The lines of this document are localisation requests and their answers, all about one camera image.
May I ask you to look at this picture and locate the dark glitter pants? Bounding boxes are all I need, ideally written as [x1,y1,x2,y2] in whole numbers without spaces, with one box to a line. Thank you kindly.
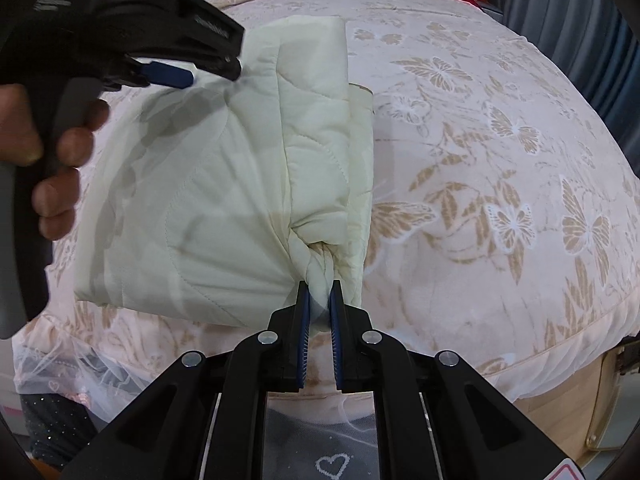
[22,392,101,471]

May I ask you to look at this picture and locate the wooden bed frame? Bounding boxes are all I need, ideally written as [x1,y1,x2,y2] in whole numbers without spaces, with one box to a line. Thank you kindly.
[515,335,640,466]

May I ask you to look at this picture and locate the pink floral bedspread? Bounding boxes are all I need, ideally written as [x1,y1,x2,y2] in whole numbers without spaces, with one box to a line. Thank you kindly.
[12,0,640,401]

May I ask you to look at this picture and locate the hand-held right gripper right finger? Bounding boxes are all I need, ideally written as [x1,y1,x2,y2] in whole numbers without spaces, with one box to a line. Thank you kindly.
[327,280,586,480]

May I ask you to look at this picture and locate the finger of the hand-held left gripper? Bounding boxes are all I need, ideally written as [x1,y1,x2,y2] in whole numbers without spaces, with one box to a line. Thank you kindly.
[102,57,196,92]
[130,0,246,81]

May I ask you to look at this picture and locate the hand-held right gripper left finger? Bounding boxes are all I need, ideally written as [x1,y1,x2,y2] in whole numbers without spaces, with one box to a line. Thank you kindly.
[60,280,311,480]

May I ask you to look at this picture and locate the grey-blue curtain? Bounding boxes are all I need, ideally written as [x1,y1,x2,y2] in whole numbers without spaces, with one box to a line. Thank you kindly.
[492,0,640,181]

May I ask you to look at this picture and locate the person's left hand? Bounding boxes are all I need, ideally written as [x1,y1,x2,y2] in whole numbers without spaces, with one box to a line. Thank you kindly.
[0,82,110,242]

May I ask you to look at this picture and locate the cream quilted comforter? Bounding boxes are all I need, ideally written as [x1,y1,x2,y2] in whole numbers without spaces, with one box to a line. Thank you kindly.
[72,15,376,333]

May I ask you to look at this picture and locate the white tulle skirt with hearts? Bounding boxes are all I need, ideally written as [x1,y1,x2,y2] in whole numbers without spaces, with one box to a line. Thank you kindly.
[12,345,381,480]

